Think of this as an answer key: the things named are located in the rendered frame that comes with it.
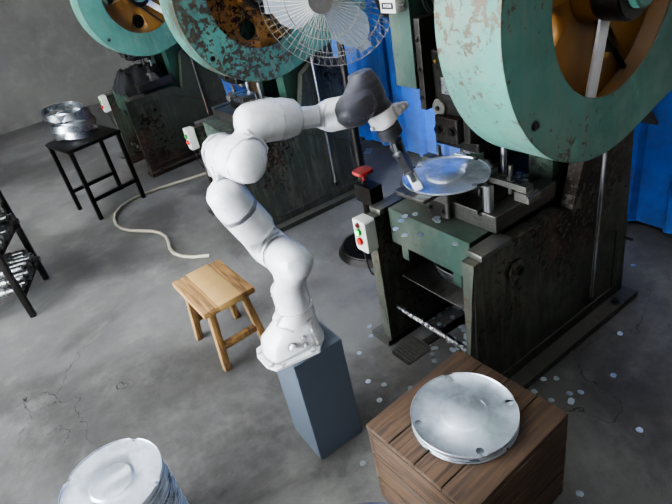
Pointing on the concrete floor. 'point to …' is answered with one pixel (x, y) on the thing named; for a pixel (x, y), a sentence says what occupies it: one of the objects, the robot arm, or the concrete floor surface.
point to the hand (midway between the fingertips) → (414, 180)
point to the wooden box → (401, 460)
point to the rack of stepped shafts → (10, 271)
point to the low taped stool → (225, 285)
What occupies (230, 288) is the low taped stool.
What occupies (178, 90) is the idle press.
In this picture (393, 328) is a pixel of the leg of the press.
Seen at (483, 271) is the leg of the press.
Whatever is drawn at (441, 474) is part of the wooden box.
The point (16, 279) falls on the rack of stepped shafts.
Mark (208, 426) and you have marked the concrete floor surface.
